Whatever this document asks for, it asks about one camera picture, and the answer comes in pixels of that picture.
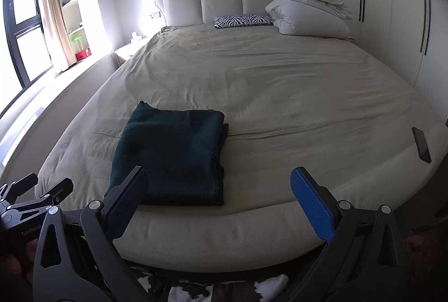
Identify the white bedside table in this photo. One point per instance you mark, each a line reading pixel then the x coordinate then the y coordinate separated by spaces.
pixel 128 51

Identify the black white cowhide rug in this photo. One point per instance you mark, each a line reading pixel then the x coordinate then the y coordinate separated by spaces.
pixel 160 289

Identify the black framed window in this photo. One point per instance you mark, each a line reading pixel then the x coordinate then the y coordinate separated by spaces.
pixel 24 54

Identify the dark teal knit sweater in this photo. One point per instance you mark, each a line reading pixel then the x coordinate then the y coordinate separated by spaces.
pixel 180 151

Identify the white folded duvet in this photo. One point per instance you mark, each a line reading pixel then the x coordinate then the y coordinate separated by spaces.
pixel 311 18

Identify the red box on sill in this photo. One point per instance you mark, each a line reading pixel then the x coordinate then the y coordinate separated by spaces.
pixel 83 54

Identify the white wardrobe with black handles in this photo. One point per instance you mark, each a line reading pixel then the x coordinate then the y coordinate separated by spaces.
pixel 410 37

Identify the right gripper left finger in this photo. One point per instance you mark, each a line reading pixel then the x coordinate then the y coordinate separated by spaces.
pixel 76 259

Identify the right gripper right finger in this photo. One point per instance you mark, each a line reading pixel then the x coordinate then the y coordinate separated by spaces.
pixel 362 256

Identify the white wall shelf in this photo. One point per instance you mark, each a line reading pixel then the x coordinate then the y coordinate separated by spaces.
pixel 74 25

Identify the beige curtain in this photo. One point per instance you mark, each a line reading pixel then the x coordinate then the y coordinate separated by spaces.
pixel 55 34

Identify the beige bed with sheet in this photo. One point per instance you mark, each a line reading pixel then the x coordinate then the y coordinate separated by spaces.
pixel 321 103

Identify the zebra print pillow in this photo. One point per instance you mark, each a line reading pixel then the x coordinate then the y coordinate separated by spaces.
pixel 238 21

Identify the black smartphone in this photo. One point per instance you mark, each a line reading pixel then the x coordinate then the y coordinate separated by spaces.
pixel 422 145

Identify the left hand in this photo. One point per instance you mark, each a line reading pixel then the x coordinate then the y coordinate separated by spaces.
pixel 15 272

